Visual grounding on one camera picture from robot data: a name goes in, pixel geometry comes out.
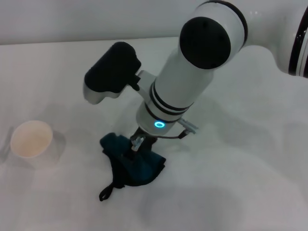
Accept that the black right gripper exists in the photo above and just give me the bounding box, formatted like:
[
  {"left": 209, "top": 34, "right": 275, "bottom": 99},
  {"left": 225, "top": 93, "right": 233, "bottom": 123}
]
[{"left": 131, "top": 127, "right": 157, "bottom": 157}]

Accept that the white paper cup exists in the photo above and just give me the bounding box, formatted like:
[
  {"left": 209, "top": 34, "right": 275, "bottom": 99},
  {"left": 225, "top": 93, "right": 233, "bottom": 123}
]
[{"left": 10, "top": 120, "right": 54, "bottom": 168}]

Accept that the black and white wrist camera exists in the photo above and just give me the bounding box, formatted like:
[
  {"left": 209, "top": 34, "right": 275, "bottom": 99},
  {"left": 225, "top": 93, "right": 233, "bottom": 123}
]
[{"left": 82, "top": 41, "right": 157, "bottom": 105}]

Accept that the grey cable connector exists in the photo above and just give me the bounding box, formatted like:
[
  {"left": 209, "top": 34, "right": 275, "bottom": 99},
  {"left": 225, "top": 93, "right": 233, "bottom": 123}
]
[{"left": 178, "top": 117, "right": 200, "bottom": 134}]

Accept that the thin black cable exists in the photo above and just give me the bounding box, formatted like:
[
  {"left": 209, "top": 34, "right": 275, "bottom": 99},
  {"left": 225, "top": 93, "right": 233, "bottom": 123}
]
[{"left": 155, "top": 128, "right": 191, "bottom": 141}]

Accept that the blue rag with black loop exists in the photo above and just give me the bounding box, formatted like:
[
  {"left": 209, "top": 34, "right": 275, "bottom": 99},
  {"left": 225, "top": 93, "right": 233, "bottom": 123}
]
[{"left": 98, "top": 132, "right": 167, "bottom": 202}]

